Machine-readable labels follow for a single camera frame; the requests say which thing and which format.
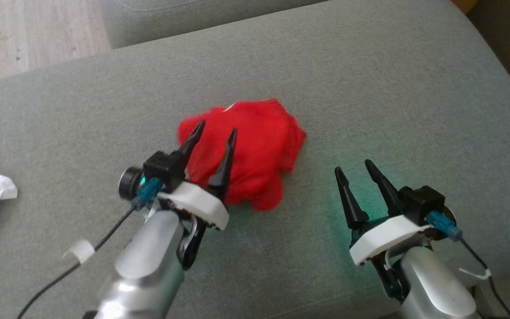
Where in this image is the large grey sofa seat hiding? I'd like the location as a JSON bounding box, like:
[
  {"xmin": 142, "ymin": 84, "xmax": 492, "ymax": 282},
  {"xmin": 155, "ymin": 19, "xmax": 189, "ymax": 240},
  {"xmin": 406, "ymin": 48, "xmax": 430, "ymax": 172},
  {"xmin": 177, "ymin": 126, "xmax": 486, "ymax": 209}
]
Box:
[{"xmin": 0, "ymin": 0, "xmax": 510, "ymax": 319}]

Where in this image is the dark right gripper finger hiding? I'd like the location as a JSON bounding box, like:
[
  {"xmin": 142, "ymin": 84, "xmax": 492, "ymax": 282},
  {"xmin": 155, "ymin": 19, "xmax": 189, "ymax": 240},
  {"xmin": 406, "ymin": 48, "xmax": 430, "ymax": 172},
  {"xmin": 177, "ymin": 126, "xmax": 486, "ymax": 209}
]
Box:
[
  {"xmin": 365, "ymin": 159, "xmax": 404, "ymax": 217},
  {"xmin": 335, "ymin": 167, "xmax": 370, "ymax": 230}
]

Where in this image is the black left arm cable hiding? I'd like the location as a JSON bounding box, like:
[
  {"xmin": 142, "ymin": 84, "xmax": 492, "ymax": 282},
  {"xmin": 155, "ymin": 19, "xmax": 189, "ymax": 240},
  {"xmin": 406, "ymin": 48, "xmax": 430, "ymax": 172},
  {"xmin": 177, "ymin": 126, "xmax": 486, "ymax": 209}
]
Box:
[{"xmin": 16, "ymin": 177, "xmax": 163, "ymax": 319}]

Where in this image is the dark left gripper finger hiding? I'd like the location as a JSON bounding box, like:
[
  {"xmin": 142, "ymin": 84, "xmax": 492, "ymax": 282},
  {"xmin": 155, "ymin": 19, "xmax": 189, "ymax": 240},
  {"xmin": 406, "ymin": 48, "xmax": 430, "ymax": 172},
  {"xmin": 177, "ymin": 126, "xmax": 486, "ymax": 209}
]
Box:
[
  {"xmin": 208, "ymin": 128, "xmax": 238, "ymax": 198},
  {"xmin": 176, "ymin": 120, "xmax": 206, "ymax": 171}
]

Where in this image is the grey sofa ottoman section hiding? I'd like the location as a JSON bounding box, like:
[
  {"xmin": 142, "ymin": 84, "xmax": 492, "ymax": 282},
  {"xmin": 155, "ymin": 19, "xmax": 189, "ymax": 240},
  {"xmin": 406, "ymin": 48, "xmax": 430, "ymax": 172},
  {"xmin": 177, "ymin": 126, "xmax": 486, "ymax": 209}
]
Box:
[{"xmin": 100, "ymin": 0, "xmax": 326, "ymax": 49}]

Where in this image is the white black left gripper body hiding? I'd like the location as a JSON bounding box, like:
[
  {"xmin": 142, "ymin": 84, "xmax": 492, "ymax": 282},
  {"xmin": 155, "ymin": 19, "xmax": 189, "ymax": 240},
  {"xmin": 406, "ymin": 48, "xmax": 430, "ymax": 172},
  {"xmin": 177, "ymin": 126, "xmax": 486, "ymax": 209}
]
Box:
[{"xmin": 158, "ymin": 181, "xmax": 230, "ymax": 271}]

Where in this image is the large yellow backrest cushion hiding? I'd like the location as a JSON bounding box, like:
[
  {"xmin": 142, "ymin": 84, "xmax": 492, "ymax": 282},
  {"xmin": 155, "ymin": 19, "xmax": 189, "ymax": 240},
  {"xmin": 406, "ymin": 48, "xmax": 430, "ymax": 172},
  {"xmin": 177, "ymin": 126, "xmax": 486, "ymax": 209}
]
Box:
[{"xmin": 451, "ymin": 0, "xmax": 478, "ymax": 14}]

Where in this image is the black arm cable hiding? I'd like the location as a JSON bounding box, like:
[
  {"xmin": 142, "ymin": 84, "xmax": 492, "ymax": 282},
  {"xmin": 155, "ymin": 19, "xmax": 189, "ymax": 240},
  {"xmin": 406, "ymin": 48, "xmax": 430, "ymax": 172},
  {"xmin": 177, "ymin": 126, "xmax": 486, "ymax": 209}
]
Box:
[
  {"xmin": 427, "ymin": 210, "xmax": 510, "ymax": 319},
  {"xmin": 16, "ymin": 177, "xmax": 163, "ymax": 319}
]

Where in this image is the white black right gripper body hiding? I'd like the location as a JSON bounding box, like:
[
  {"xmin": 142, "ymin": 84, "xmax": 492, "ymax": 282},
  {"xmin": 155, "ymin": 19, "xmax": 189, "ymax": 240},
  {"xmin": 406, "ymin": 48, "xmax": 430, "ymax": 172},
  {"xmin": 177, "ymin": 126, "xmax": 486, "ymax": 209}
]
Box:
[{"xmin": 350, "ymin": 216, "xmax": 433, "ymax": 303}]

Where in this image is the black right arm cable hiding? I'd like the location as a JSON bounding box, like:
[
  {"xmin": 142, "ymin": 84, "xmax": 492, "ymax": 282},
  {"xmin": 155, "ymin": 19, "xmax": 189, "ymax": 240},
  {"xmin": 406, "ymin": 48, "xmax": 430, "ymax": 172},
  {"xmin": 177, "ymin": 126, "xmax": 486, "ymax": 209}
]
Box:
[{"xmin": 427, "ymin": 210, "xmax": 510, "ymax": 319}]

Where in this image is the plain red garment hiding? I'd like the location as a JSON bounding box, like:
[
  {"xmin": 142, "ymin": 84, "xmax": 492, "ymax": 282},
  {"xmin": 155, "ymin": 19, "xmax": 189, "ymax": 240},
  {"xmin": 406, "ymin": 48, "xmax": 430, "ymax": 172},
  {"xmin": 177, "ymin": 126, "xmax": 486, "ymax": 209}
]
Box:
[{"xmin": 177, "ymin": 98, "xmax": 307, "ymax": 211}]

